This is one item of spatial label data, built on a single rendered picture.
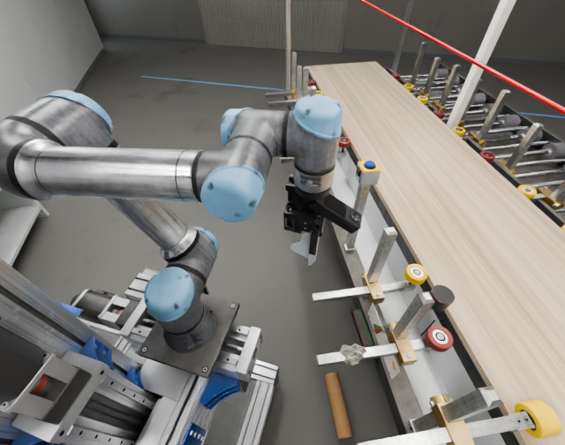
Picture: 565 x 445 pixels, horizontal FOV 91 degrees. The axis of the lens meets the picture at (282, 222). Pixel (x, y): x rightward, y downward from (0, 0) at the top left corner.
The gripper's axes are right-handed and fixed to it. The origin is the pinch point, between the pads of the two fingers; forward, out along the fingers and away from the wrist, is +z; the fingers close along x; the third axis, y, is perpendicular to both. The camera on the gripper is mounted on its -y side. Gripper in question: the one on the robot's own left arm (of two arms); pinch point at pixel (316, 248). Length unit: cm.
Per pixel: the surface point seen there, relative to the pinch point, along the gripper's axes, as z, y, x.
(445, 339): 41, -45, -6
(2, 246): 118, 253, -27
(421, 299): 18.5, -30.2, -4.4
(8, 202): 111, 285, -64
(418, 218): 42, -39, -62
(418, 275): 41, -37, -30
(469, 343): 42, -53, -7
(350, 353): 44.7, -16.0, 5.9
